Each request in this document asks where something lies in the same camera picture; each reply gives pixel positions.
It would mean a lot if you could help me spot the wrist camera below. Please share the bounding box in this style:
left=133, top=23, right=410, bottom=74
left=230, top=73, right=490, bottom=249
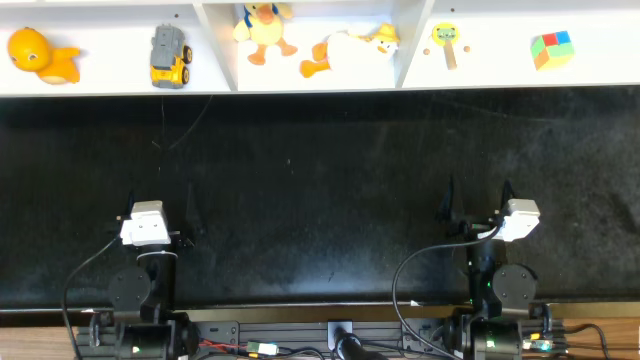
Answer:
left=494, top=198, right=542, bottom=243
left=119, top=200, right=173, bottom=247

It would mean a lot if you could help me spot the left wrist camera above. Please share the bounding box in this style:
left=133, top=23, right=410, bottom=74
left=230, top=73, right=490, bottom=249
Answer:
left=119, top=200, right=173, bottom=247

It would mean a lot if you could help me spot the grey and yellow toy truck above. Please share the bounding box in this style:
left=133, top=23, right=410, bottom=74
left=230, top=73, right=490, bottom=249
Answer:
left=149, top=23, right=194, bottom=90

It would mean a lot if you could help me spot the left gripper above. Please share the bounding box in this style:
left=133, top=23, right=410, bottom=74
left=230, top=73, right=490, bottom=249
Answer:
left=125, top=182, right=200, bottom=250

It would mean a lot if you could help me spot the mounting rail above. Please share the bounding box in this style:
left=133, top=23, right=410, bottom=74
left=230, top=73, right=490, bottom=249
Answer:
left=74, top=317, right=609, bottom=360

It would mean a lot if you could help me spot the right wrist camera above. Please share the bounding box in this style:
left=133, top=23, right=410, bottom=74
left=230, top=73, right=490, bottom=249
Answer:
left=494, top=198, right=542, bottom=243

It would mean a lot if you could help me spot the many-coloured puzzle cube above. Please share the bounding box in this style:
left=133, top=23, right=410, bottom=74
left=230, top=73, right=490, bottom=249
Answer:
left=530, top=30, right=576, bottom=72

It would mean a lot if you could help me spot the yellow rubber duck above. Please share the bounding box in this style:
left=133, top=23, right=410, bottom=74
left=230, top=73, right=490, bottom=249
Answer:
left=6, top=27, right=82, bottom=85

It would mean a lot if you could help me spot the white shelf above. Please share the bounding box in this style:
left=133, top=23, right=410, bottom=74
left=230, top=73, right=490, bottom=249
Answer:
left=0, top=0, right=640, bottom=99

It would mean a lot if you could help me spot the yellow rattle drum toy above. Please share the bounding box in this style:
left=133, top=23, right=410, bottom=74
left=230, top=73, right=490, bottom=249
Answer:
left=422, top=22, right=472, bottom=71

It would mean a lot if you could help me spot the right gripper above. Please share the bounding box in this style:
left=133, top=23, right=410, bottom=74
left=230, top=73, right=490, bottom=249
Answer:
left=439, top=175, right=516, bottom=240

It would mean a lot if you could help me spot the yellow plush duck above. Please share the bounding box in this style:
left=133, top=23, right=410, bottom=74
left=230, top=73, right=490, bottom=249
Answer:
left=232, top=2, right=299, bottom=67

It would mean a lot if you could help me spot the white plush duck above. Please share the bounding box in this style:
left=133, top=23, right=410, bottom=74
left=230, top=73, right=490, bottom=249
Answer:
left=299, top=22, right=401, bottom=80

